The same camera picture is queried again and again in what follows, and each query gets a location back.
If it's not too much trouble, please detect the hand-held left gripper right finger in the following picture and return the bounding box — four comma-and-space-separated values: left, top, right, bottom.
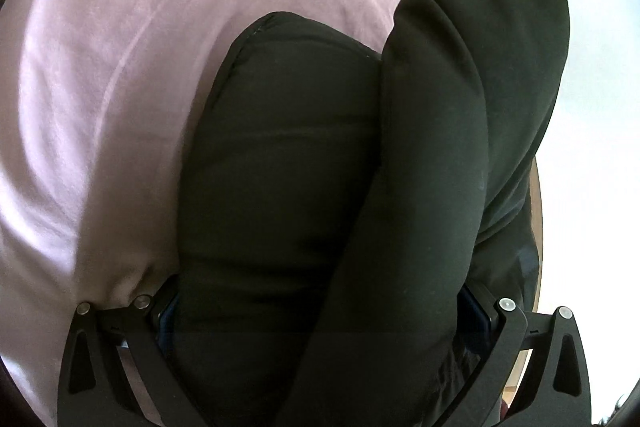
457, 283, 594, 427

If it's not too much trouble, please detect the pink bed sheet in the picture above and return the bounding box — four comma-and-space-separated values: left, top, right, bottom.
0, 0, 431, 427

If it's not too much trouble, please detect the wooden panel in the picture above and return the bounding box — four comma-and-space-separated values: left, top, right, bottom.
529, 157, 545, 313

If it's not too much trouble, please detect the black puffer jacket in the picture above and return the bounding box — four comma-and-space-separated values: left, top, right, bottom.
167, 0, 572, 427

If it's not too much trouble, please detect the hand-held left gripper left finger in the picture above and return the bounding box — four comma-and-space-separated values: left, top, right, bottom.
57, 276, 203, 427

